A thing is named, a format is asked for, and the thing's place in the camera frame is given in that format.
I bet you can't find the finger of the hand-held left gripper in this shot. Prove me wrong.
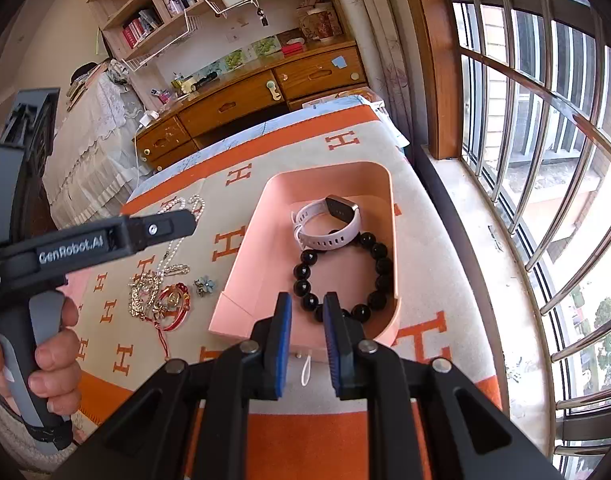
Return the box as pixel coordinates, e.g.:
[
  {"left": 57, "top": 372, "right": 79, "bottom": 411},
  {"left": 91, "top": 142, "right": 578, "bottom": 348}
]
[{"left": 116, "top": 209, "right": 198, "bottom": 257}]

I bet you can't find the black bead bracelet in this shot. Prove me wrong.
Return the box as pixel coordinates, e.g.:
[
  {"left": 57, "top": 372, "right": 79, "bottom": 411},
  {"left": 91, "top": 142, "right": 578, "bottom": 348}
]
[{"left": 293, "top": 231, "right": 395, "bottom": 322}]

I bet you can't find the white smartwatch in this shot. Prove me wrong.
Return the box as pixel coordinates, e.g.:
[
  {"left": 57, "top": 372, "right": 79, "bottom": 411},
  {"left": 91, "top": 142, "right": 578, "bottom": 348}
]
[{"left": 292, "top": 195, "right": 362, "bottom": 251}]

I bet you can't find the white pull cord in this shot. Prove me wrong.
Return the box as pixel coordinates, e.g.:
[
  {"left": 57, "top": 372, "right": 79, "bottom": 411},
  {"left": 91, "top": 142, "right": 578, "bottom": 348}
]
[{"left": 296, "top": 351, "right": 316, "bottom": 387}]

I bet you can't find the red string bracelet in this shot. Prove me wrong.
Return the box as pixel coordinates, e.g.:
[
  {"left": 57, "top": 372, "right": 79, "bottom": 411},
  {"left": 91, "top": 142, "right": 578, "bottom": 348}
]
[{"left": 150, "top": 282, "right": 191, "bottom": 361}]

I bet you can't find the white charger cable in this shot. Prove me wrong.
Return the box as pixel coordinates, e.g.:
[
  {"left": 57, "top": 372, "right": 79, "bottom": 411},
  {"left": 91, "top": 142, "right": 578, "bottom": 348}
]
[{"left": 132, "top": 122, "right": 149, "bottom": 181}]

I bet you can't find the white lace cloth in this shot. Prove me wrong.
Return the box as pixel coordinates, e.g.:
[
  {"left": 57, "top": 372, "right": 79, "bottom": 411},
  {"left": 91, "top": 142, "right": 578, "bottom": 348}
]
[{"left": 40, "top": 60, "right": 154, "bottom": 231}]

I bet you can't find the pearl necklace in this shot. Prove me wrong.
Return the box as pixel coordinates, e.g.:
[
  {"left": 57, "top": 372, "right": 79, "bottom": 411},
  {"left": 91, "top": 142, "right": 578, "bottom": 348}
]
[{"left": 150, "top": 195, "right": 206, "bottom": 283}]

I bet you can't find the pink cloth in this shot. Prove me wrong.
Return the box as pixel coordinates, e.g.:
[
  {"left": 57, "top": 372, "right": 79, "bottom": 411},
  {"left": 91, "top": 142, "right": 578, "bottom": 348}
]
[{"left": 60, "top": 265, "right": 104, "bottom": 321}]

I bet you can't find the person's left hand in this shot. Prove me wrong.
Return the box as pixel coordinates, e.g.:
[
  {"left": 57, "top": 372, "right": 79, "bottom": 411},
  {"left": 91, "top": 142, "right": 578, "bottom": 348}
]
[{"left": 0, "top": 297, "right": 84, "bottom": 418}]

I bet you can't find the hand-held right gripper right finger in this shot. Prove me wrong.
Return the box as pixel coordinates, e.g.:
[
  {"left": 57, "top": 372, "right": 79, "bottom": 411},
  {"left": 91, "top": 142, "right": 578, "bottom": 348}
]
[{"left": 322, "top": 291, "right": 566, "bottom": 480}]

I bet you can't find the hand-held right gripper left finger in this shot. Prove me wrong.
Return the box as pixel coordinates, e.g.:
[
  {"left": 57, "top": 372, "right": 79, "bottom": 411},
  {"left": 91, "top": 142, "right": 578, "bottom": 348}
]
[{"left": 50, "top": 292, "right": 292, "bottom": 480}]

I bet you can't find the wooden desk with drawers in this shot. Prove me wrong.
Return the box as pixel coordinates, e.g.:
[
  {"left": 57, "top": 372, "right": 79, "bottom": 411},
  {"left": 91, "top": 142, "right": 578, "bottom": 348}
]
[{"left": 133, "top": 42, "right": 369, "bottom": 171}]

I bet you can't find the metal window grille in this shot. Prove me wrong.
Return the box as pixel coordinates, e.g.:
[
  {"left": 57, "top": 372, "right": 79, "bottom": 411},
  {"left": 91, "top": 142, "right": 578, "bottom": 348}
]
[{"left": 440, "top": 0, "right": 611, "bottom": 480}]

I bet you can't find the grey stone window sill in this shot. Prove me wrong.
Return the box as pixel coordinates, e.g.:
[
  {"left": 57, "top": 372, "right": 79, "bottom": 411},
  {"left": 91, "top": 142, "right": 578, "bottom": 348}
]
[{"left": 415, "top": 145, "right": 556, "bottom": 456}]

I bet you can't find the person's left forearm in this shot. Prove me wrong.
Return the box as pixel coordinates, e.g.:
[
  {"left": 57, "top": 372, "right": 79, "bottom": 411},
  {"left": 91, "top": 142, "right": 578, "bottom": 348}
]
[{"left": 0, "top": 385, "right": 84, "bottom": 473}]

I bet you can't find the pink cardboard box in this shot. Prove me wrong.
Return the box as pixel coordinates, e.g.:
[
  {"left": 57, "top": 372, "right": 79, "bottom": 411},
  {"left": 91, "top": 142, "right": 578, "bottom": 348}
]
[{"left": 208, "top": 161, "right": 402, "bottom": 348}]

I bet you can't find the gold chain bracelet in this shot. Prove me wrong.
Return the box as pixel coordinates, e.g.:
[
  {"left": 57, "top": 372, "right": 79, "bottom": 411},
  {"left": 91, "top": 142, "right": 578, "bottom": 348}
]
[{"left": 128, "top": 272, "right": 161, "bottom": 318}]

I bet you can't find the row of red books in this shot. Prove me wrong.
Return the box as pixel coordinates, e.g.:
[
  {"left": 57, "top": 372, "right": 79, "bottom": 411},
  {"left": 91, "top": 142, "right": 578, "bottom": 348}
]
[{"left": 122, "top": 10, "right": 161, "bottom": 48}]

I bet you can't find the orange patterned blanket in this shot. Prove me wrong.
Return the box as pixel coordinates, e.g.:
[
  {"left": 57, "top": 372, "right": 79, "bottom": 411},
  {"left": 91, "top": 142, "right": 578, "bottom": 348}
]
[{"left": 68, "top": 110, "right": 509, "bottom": 480}]

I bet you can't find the wooden window frame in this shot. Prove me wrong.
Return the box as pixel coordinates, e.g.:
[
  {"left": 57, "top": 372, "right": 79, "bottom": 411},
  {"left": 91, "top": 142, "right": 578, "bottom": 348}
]
[{"left": 400, "top": 0, "right": 466, "bottom": 161}]

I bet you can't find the floral curtain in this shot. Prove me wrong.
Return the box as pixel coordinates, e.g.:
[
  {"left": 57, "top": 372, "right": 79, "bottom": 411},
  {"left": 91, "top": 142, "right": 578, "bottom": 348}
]
[{"left": 335, "top": 0, "right": 421, "bottom": 146}]

